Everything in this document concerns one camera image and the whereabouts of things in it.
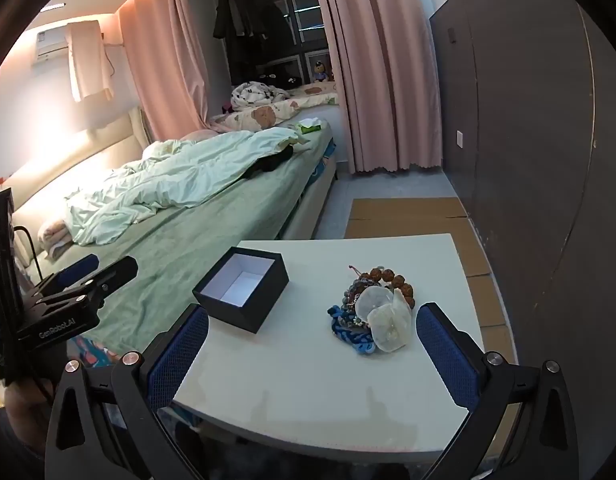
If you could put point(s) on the cream cloth cover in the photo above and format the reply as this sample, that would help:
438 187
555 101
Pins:
90 62

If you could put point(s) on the black jewelry box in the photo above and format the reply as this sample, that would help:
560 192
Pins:
238 316

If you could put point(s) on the hanging dark coat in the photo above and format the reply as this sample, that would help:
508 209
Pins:
235 10

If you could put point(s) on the bed with green sheet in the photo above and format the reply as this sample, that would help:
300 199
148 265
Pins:
213 220

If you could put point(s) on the floral cushion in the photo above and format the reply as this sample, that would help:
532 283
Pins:
268 115

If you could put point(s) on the black and white blanket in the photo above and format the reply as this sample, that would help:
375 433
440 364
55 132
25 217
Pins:
255 94

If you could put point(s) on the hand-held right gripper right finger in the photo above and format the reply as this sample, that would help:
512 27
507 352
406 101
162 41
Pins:
447 355

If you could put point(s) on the person's left hand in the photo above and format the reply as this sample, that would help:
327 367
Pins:
28 410

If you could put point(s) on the black garment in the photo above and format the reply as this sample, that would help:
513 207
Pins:
270 162

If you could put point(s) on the small doll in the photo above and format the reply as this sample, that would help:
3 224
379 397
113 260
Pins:
321 72

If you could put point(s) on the white air conditioner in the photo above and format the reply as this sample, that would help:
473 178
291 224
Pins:
50 45

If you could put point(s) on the white wall switch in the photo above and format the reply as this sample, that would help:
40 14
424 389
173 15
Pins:
459 138

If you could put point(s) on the dark wardrobe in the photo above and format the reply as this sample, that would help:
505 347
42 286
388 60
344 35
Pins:
532 135

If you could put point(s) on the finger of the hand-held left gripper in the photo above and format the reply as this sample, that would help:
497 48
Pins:
78 267
115 272

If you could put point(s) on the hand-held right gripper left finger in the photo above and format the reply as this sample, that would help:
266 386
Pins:
178 355

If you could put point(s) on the dark window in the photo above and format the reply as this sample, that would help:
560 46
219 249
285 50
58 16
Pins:
308 15

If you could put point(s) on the pink curtain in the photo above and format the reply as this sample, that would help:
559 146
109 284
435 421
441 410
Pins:
163 60
377 70

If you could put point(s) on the green tissue pack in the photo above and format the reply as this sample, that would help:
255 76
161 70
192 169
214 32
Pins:
310 126

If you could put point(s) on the beige headboard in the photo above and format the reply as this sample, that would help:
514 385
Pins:
73 160

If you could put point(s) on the cardboard sheets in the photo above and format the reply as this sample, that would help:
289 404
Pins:
402 217

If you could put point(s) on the pink pillow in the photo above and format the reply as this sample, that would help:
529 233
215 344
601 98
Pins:
55 237

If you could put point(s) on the light green quilt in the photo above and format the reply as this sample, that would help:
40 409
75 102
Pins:
178 175

